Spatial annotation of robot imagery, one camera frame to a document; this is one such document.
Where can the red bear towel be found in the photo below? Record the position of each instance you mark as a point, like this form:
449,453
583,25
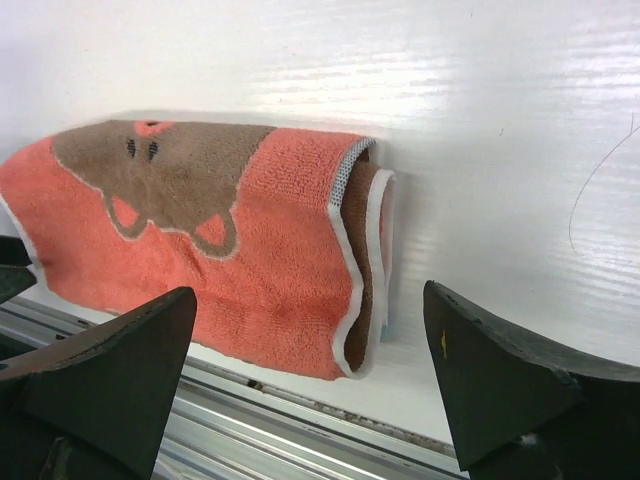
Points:
285,235

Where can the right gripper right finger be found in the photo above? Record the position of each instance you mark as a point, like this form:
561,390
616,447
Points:
522,406

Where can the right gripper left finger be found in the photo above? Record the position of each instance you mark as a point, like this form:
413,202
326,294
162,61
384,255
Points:
95,405

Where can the aluminium rail frame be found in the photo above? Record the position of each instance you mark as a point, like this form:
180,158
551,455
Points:
224,425

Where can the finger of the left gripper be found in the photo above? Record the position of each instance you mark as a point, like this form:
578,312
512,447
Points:
15,276

